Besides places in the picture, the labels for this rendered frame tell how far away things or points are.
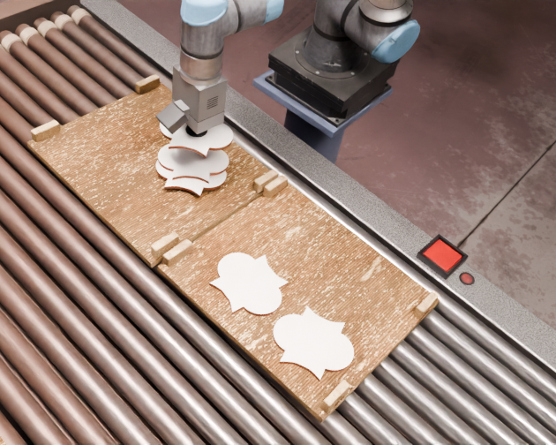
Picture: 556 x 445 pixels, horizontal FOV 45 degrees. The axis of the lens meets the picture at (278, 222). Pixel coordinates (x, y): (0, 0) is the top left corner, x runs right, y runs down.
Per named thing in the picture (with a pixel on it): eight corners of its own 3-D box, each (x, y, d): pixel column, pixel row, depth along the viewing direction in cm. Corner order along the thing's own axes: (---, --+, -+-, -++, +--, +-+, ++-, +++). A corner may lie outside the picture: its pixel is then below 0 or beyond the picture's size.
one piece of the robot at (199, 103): (146, 56, 117) (147, 126, 129) (176, 84, 113) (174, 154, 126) (202, 36, 123) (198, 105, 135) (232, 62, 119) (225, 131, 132)
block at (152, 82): (155, 82, 158) (155, 72, 156) (160, 86, 157) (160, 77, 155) (134, 92, 155) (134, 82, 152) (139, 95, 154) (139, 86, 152)
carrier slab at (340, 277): (283, 184, 144) (284, 178, 143) (438, 304, 129) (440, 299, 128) (156, 270, 125) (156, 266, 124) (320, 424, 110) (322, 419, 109)
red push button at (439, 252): (437, 242, 140) (439, 238, 139) (461, 260, 138) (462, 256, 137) (420, 257, 137) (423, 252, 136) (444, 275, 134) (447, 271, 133)
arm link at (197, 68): (197, 64, 114) (169, 40, 118) (195, 86, 118) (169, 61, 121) (231, 51, 118) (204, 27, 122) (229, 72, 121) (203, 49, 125)
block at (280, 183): (281, 181, 142) (282, 172, 140) (287, 186, 142) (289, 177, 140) (261, 194, 139) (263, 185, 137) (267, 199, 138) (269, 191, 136)
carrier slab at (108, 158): (159, 86, 160) (159, 80, 158) (281, 184, 144) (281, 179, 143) (27, 147, 141) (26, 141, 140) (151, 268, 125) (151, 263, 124)
